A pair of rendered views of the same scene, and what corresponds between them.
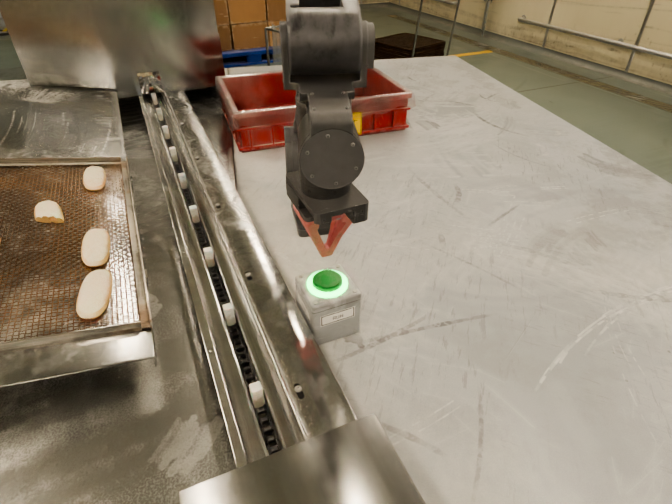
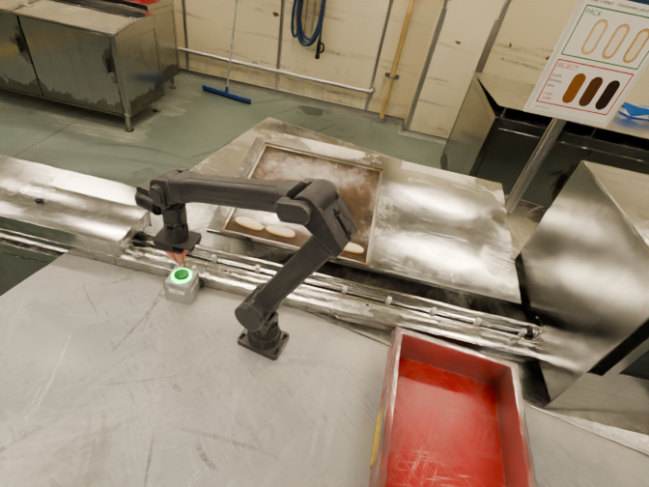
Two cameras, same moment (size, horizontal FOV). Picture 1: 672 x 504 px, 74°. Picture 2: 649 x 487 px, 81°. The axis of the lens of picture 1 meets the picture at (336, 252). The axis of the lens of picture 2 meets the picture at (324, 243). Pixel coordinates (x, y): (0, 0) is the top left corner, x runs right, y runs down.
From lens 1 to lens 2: 1.25 m
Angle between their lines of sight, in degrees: 83
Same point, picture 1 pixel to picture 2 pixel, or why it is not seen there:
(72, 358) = (221, 212)
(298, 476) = (125, 223)
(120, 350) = (215, 222)
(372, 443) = (111, 238)
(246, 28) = not seen: outside the picture
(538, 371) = (72, 338)
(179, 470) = not seen: hidden behind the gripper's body
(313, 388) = (154, 258)
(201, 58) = (562, 363)
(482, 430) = (89, 300)
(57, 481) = (202, 218)
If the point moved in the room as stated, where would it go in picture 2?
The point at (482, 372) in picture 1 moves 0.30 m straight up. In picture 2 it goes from (99, 320) to (68, 234)
